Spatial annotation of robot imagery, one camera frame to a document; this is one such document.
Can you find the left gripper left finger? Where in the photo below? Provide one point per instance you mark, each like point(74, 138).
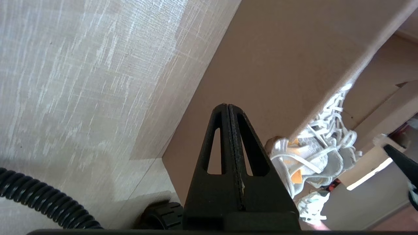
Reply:
point(196, 202)

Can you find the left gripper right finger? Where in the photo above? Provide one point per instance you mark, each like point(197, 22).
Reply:
point(271, 195)

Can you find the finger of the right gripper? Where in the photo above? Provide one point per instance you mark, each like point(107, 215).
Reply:
point(405, 166)

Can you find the brown cardboard shoe box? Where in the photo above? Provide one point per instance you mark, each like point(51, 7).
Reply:
point(277, 65)

